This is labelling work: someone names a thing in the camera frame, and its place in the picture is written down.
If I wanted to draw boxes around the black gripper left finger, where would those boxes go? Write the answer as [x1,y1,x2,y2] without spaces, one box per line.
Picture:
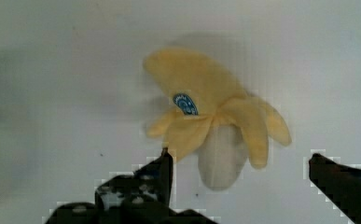
[45,148,218,224]

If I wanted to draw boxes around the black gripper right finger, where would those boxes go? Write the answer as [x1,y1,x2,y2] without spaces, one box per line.
[308,153,361,224]

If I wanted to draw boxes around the yellow plush banana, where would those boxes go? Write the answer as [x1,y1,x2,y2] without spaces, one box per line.
[143,48,292,191]

